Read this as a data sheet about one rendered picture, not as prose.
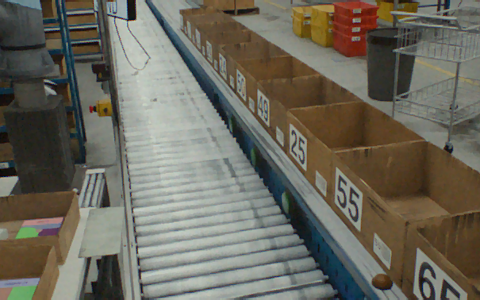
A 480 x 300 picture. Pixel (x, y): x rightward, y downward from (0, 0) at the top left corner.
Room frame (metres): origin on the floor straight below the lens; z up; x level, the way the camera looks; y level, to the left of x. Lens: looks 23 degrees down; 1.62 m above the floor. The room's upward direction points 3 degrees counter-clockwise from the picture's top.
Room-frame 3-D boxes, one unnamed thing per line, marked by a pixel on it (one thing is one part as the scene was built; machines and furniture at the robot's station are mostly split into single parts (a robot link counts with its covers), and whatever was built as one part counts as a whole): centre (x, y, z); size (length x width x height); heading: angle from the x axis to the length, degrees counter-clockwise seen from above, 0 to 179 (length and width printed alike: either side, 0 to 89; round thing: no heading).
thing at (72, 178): (1.85, 0.71, 0.91); 0.26 x 0.26 x 0.33; 6
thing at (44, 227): (1.42, 0.61, 0.78); 0.19 x 0.14 x 0.02; 5
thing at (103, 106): (2.47, 0.62, 0.84); 0.15 x 0.09 x 0.07; 12
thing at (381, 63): (5.15, -1.61, 0.32); 0.50 x 0.50 x 0.64
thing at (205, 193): (1.73, 0.13, 0.72); 0.52 x 0.05 x 0.05; 102
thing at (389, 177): (1.17, -0.46, 0.96); 0.39 x 0.29 x 0.17; 12
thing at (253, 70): (2.32, -0.21, 0.96); 0.39 x 0.29 x 0.17; 12
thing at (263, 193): (1.66, 0.11, 0.72); 0.52 x 0.05 x 0.05; 102
